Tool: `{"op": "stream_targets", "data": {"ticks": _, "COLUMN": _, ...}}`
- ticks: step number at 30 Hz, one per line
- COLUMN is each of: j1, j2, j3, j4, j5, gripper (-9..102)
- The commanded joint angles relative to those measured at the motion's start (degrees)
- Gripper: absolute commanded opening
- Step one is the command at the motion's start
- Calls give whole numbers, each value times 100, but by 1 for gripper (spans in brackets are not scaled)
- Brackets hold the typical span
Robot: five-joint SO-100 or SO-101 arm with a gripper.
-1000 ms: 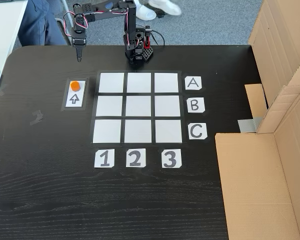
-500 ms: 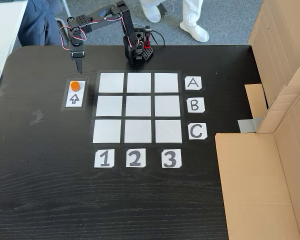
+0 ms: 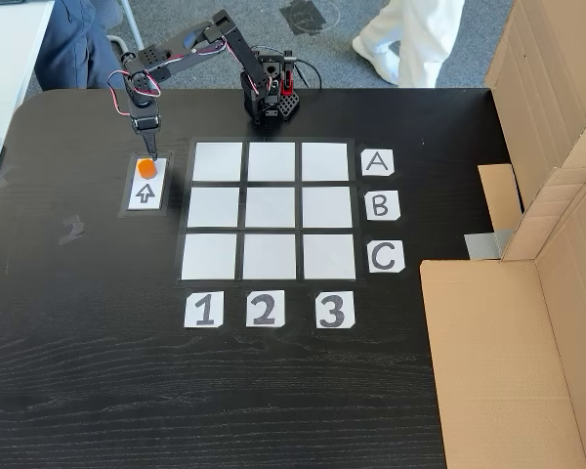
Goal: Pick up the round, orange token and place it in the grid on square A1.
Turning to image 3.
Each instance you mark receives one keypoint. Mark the paper sheet number 3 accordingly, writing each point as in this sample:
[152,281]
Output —
[335,310]

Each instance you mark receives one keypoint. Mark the person in blue trousers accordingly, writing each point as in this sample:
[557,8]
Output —
[73,49]

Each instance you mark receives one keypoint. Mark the clear tape piece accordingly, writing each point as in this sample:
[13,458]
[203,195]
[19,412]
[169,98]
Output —
[5,177]
[72,229]

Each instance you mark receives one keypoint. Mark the paper sheet letter C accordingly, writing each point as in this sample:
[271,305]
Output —
[385,256]

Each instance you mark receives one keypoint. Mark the white arrow paper sheet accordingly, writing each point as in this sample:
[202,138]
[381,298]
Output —
[146,194]

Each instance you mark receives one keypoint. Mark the paper sheet letter B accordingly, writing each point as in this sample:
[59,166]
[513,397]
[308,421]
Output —
[382,205]

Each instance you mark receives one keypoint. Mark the red and black clamp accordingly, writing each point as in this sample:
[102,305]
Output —
[288,73]

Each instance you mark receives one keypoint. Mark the white nine-square paper grid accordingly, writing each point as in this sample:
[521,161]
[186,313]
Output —
[269,210]

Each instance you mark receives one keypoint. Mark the person in white trousers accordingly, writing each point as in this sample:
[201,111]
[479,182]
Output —
[420,39]

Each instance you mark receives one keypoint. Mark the white table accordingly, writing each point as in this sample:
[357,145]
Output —
[10,58]

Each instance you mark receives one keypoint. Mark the paper sheet letter A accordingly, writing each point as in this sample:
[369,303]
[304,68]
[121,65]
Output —
[377,162]

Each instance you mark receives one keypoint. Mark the white metal frame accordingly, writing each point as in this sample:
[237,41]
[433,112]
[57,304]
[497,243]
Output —
[134,24]

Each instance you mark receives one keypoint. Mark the paper sheet number 2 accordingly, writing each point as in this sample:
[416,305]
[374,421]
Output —
[265,309]

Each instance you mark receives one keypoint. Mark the paper sheet number 1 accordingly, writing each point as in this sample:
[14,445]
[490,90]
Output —
[203,310]

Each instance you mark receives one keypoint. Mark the round orange token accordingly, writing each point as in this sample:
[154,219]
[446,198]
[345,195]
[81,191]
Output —
[147,169]

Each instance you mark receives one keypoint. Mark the brown cardboard box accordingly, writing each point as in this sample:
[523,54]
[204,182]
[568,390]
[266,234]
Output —
[552,73]
[508,366]

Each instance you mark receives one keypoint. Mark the grey tape piece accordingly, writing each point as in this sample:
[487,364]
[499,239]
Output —
[486,244]

